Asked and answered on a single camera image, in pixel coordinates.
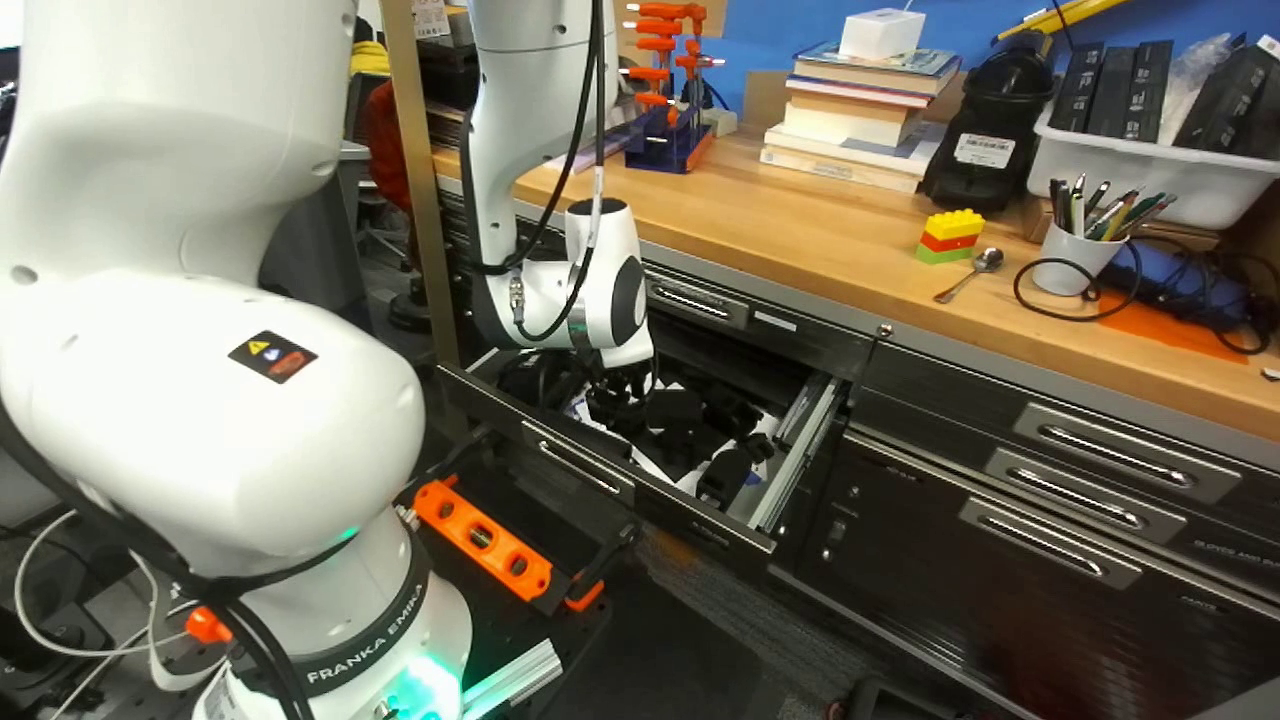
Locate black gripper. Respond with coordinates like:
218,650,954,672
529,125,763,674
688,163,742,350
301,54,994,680
590,363,688,437

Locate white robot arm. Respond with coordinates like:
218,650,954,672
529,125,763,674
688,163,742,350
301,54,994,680
0,0,471,720

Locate open grey drawer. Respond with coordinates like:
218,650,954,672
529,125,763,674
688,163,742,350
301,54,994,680
440,312,845,559

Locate orange spirit level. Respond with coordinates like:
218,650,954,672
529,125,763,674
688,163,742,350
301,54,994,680
411,481,606,611

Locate colourful toy brick stack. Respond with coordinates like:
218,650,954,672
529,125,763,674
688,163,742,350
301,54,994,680
915,206,983,264

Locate stack of books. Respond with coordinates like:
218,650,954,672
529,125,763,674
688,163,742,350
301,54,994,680
762,48,961,192

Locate metal spoon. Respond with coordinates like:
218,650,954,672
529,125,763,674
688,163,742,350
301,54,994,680
933,244,1005,302

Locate closed cabinet drawers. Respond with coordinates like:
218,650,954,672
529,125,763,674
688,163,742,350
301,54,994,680
438,176,1280,720

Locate white pen cup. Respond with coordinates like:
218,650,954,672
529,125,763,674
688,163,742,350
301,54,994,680
1033,228,1119,294

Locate white plastic bin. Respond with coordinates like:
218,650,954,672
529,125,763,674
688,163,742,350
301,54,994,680
1027,120,1280,232

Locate black cable loop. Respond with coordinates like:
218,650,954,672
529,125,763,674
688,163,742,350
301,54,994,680
1010,250,1137,325

